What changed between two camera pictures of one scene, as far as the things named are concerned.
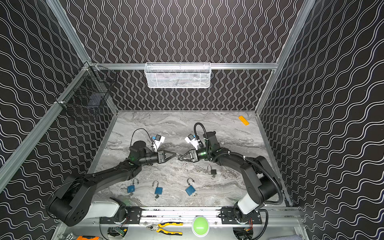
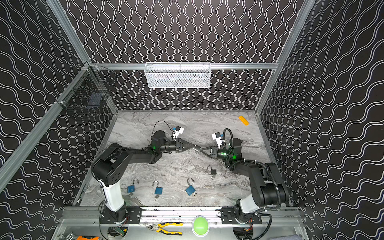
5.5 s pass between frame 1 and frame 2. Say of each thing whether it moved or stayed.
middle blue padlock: stayed
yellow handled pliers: stayed
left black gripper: moved
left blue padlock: stayed
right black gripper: moved
